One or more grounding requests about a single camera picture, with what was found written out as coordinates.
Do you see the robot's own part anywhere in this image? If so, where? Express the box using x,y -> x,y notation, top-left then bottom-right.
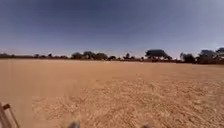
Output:
68,121 -> 81,128

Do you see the row of trees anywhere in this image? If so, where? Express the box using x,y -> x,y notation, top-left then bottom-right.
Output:
0,47 -> 224,65

